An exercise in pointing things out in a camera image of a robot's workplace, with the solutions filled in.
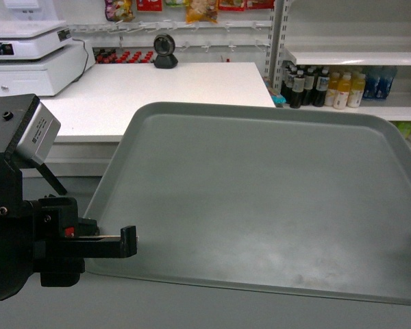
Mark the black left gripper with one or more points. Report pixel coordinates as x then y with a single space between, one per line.
57 223

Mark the grey rectangular serving tray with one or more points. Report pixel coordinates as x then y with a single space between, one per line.
299 202

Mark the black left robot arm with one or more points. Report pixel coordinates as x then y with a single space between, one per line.
20 184

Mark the white checkout counter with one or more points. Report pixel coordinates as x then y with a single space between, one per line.
95 111

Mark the black round barcode scanner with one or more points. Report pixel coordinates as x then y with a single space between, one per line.
164 46

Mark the white cash register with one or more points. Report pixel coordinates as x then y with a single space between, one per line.
38 53

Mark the purple snack bag hanging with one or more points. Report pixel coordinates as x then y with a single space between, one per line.
118 10

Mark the red snack bag hanging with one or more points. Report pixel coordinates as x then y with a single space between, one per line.
149 5

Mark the yellow snack bag hanging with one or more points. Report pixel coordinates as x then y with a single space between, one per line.
201 10

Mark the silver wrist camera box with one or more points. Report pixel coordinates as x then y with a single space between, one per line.
38 138

